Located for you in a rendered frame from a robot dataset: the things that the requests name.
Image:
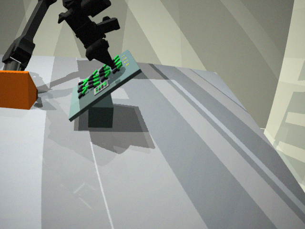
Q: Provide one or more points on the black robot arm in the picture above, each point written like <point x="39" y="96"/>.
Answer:
<point x="77" y="15"/>

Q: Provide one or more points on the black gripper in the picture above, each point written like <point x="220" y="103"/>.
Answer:
<point x="96" y="47"/>

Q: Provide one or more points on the pale green switch panel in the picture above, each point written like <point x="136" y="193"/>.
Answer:
<point x="94" y="93"/>

